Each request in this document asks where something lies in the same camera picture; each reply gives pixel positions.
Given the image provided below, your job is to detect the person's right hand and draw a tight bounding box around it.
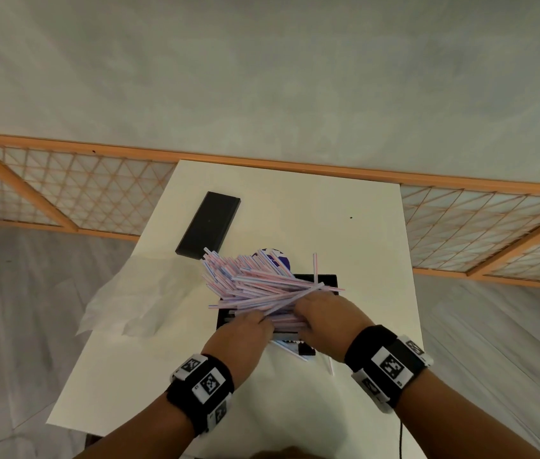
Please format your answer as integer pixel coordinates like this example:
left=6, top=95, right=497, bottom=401
left=293, top=291, right=376, bottom=363

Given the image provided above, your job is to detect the person's left hand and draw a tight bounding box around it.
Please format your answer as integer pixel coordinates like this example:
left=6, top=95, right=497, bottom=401
left=201, top=310, right=276, bottom=378

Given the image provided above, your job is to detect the bundle of striped drinking straws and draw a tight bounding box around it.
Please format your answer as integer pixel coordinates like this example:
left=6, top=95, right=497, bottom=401
left=201, top=247, right=346, bottom=331

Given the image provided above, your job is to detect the person's right forearm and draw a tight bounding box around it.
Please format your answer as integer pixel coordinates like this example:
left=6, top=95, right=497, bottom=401
left=393, top=373, right=540, bottom=459

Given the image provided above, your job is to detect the person's left forearm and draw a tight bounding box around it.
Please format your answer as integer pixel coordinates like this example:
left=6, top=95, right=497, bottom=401
left=73, top=392, right=204, bottom=459

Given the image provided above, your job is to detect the black open box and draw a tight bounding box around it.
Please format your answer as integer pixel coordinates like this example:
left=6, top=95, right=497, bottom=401
left=216, top=274, right=338, bottom=357

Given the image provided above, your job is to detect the blue and white round packet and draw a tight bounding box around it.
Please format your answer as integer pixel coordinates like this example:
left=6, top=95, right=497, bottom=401
left=251, top=248, right=293, bottom=278

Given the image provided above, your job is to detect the black left wristband with markers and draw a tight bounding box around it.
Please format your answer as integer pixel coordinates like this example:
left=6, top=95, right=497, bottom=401
left=166, top=353, right=236, bottom=436

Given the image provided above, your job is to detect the black wristband with markers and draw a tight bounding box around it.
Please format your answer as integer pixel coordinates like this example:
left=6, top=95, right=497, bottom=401
left=344, top=325, right=434, bottom=414
left=166, top=353, right=236, bottom=436

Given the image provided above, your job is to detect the black right wristband with markers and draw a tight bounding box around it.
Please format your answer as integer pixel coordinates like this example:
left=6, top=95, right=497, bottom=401
left=344, top=325, right=434, bottom=414

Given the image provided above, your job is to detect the black rectangular box lid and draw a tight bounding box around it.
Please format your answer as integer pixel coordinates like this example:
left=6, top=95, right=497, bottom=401
left=176, top=191, right=242, bottom=261

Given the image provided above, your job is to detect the clear plastic bag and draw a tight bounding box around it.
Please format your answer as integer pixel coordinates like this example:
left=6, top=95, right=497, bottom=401
left=76, top=255, right=214, bottom=338

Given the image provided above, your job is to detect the wooden lattice screen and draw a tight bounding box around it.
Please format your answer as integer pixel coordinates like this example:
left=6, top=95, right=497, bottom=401
left=0, top=132, right=540, bottom=288

